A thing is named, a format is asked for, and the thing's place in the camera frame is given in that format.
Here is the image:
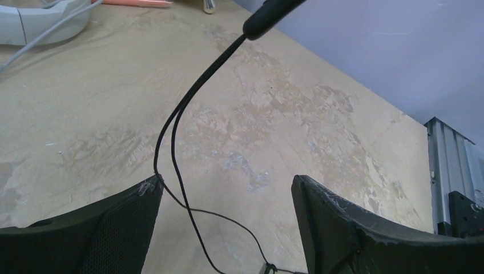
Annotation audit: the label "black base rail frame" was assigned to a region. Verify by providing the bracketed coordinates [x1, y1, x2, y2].
[425, 118, 483, 238]

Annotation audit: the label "black earbuds with wire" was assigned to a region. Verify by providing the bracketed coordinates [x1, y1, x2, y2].
[159, 178, 307, 274]

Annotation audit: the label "grey headphone cable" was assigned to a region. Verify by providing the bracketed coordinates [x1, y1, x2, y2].
[0, 0, 104, 74]

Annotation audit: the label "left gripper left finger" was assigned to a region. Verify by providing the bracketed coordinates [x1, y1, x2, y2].
[1, 176, 163, 273]

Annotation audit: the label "orange pen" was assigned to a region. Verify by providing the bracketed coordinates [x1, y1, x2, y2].
[102, 0, 173, 8]

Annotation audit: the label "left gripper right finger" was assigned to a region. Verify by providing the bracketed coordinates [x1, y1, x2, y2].
[291, 175, 483, 273]

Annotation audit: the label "white grey headphones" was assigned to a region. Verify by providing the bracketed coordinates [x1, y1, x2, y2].
[1, 0, 92, 46]

